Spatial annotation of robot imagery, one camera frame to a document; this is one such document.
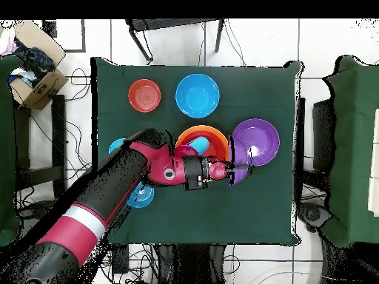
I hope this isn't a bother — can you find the glossy red bowl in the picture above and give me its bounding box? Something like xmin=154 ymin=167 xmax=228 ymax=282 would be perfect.
xmin=177 ymin=131 xmax=229 ymax=159

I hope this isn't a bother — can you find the blue cup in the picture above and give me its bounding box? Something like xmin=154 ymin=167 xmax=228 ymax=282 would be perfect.
xmin=187 ymin=135 xmax=211 ymax=156

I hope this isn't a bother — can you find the large blue bowl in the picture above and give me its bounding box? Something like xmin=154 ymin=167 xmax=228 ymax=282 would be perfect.
xmin=175 ymin=73 xmax=221 ymax=119

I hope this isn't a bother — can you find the blue bowl with ring pattern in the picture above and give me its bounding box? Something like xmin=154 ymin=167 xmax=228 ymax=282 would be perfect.
xmin=126 ymin=180 xmax=155 ymax=209

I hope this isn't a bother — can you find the orange bowl with ring pattern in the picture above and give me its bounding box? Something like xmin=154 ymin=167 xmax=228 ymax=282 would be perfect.
xmin=127 ymin=78 xmax=162 ymax=114

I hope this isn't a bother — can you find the large orange bowl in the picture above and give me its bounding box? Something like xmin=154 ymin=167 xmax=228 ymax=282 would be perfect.
xmin=175 ymin=124 xmax=231 ymax=162

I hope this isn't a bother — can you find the cyan ribbed bowl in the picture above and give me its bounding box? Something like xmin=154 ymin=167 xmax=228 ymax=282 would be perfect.
xmin=108 ymin=138 xmax=127 ymax=155

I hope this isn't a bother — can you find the green cloth covered table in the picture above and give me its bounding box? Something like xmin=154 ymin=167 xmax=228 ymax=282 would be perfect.
xmin=322 ymin=55 xmax=379 ymax=249
xmin=0 ymin=54 xmax=23 ymax=248

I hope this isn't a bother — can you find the black power adapter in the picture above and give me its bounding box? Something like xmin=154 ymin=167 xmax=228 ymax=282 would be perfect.
xmin=112 ymin=243 xmax=130 ymax=274

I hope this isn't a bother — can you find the white box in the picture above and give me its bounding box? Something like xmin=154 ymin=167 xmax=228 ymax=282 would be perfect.
xmin=367 ymin=108 xmax=379 ymax=217

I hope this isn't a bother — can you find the dark green tablecloth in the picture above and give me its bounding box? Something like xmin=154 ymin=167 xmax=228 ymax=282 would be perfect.
xmin=90 ymin=55 xmax=304 ymax=246

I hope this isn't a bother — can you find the black metal chair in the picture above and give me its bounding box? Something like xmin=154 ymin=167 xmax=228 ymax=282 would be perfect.
xmin=124 ymin=18 xmax=226 ymax=63

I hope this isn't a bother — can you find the black bench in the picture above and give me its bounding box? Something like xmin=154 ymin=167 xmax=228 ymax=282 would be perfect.
xmin=13 ymin=94 xmax=68 ymax=200

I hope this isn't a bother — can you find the cardboard box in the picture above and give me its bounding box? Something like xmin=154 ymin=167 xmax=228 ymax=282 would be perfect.
xmin=8 ymin=19 xmax=70 ymax=111

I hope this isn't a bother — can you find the dark blue cloth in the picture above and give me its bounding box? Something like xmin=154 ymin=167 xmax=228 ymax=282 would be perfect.
xmin=13 ymin=39 xmax=57 ymax=81

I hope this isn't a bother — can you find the black floor box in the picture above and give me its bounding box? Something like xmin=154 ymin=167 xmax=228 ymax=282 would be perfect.
xmin=41 ymin=19 xmax=58 ymax=38

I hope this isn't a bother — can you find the pale pink cloth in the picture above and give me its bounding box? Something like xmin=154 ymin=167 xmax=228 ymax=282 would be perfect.
xmin=0 ymin=27 xmax=19 ymax=57

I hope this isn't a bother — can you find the dark grey pedestal foot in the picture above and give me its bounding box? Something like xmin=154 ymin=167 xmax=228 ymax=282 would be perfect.
xmin=296 ymin=202 xmax=334 ymax=233

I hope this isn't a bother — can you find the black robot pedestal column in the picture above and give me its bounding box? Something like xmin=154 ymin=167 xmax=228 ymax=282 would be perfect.
xmin=156 ymin=243 xmax=226 ymax=284

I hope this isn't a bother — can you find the tangle of black cables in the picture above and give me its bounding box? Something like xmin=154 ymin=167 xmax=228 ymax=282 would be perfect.
xmin=14 ymin=67 xmax=158 ymax=284

